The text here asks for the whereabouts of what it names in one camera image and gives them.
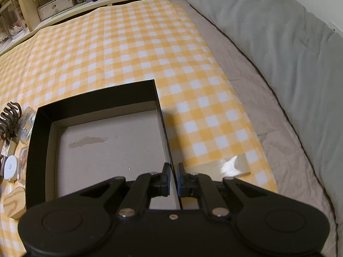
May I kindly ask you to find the black cardboard box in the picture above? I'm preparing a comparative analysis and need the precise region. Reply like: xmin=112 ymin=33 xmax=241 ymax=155
xmin=26 ymin=79 xmax=172 ymax=207

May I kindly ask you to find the clear case with press-on nails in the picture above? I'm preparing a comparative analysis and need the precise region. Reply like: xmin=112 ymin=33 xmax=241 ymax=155
xmin=17 ymin=146 xmax=29 ymax=185

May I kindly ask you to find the clear case with metal charms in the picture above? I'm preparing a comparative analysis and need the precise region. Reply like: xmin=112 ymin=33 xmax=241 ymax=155
xmin=15 ymin=107 xmax=36 ymax=145

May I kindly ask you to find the white round disc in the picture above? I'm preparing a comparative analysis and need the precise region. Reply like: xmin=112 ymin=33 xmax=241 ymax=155
xmin=3 ymin=155 xmax=19 ymax=182

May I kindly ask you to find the UV gel polish box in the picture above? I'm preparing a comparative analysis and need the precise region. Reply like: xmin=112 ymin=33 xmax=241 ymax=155
xmin=1 ymin=139 xmax=17 ymax=157

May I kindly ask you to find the dark brown hair claw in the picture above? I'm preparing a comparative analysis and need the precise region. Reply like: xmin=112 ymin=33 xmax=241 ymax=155
xmin=0 ymin=102 xmax=22 ymax=140

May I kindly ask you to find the yellow white checkered cloth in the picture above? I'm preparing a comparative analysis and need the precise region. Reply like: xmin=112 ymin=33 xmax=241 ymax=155
xmin=0 ymin=0 xmax=280 ymax=257

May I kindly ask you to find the grey pillow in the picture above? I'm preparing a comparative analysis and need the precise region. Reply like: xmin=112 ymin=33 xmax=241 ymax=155
xmin=185 ymin=0 xmax=343 ymax=207

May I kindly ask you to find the white small drawer box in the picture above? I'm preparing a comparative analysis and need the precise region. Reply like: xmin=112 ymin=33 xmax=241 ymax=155
xmin=37 ymin=0 xmax=74 ymax=21

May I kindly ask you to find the clear doll display case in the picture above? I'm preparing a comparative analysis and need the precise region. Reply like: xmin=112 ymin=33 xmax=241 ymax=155
xmin=1 ymin=0 xmax=29 ymax=40

